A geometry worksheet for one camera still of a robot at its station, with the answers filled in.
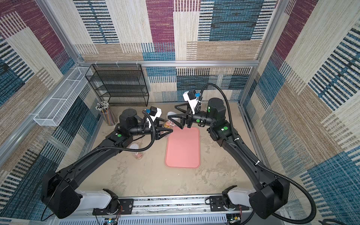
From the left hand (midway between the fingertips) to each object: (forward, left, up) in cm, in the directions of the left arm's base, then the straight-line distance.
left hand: (171, 127), depth 68 cm
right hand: (+2, -2, +7) cm, 8 cm away
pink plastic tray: (+5, -6, -30) cm, 31 cm away
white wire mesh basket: (+7, +59, +3) cm, 60 cm away
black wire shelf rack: (+50, +42, -12) cm, 66 cm away
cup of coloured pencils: (+26, +46, -20) cm, 56 cm away
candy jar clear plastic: (0, +1, +2) cm, 2 cm away
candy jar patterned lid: (-1, +22, -26) cm, 34 cm away
